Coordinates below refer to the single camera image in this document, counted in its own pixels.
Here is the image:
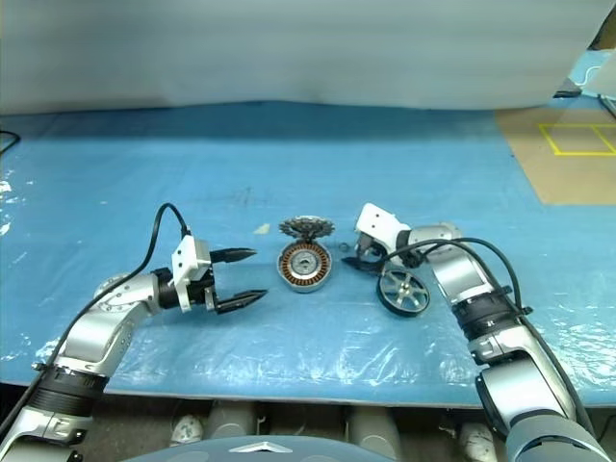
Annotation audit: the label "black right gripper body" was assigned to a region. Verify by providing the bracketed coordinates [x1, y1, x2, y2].
[354, 232, 389, 265]

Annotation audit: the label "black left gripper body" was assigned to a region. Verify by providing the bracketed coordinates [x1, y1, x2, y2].
[188, 252, 222, 314]

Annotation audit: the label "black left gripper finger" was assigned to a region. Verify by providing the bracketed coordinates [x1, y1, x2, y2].
[215, 288, 270, 316]
[211, 246, 258, 266]

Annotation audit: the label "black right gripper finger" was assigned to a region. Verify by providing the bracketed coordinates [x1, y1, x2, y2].
[341, 257, 386, 274]

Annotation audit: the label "silver spoked rotor black rim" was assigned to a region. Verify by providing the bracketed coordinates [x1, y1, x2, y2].
[375, 269, 431, 319]

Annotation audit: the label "round motor housing copper windings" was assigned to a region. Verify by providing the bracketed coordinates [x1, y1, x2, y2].
[275, 238, 334, 295]

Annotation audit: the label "grey round motor lid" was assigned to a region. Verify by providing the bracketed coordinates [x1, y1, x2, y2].
[278, 214, 330, 243]

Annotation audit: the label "blue plastic table sheet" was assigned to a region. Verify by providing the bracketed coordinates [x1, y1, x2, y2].
[0, 99, 616, 401]

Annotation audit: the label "grey cylinder under table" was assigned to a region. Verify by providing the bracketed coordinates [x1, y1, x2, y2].
[206, 400, 259, 442]
[347, 405, 403, 451]

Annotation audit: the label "brown cardboard sheet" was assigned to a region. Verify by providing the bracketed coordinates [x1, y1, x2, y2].
[495, 107, 616, 206]

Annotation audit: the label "white foam backdrop sheet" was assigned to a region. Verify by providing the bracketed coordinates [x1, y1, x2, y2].
[0, 0, 613, 117]

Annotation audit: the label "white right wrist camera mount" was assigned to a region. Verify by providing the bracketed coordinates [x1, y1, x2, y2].
[354, 203, 411, 257]

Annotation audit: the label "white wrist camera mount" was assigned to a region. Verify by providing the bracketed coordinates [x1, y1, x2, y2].
[354, 203, 411, 257]
[170, 235, 214, 315]

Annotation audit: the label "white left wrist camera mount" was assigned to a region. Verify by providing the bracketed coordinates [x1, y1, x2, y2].
[170, 235, 214, 315]

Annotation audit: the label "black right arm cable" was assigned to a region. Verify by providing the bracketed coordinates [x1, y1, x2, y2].
[382, 236, 605, 439]

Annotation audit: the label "thin black cable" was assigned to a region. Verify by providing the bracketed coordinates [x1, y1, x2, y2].
[0, 128, 22, 158]

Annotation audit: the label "light blue mat white cord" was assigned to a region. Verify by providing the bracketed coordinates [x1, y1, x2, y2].
[561, 46, 616, 100]

